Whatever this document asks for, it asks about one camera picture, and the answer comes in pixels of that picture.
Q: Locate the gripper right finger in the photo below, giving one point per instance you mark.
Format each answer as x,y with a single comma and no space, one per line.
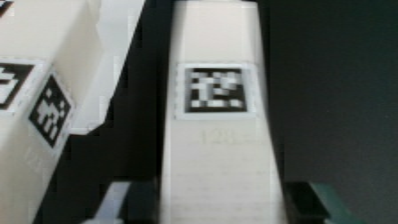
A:
315,205

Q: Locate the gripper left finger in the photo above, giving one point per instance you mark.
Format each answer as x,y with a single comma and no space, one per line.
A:
129,204

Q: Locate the white desk leg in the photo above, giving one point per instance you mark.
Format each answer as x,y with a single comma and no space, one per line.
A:
221,185
65,43

